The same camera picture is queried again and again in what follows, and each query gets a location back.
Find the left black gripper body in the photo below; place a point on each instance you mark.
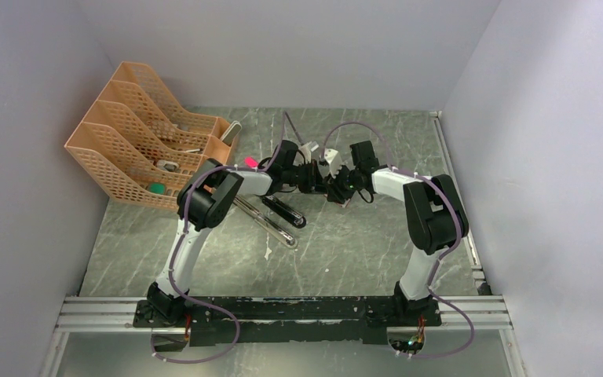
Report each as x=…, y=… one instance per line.
x=306, y=177

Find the pink plastic staple remover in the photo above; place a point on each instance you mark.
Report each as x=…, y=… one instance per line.
x=251, y=162

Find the silver tape dispenser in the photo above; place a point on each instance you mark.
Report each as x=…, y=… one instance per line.
x=169, y=166

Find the green round object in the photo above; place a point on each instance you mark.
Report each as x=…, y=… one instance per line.
x=157, y=188

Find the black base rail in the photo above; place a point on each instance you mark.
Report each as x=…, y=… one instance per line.
x=221, y=320

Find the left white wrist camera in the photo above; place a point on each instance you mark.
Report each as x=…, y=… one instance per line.
x=307, y=149

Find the orange mesh file organizer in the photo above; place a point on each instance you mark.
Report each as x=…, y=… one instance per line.
x=134, y=122

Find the grey white device in organizer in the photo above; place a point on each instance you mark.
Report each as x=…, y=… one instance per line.
x=231, y=133

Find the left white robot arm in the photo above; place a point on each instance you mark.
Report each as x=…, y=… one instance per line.
x=203, y=204

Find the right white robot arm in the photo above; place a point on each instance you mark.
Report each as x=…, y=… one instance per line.
x=436, y=221

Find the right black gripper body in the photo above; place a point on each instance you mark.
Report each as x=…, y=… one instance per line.
x=344, y=184

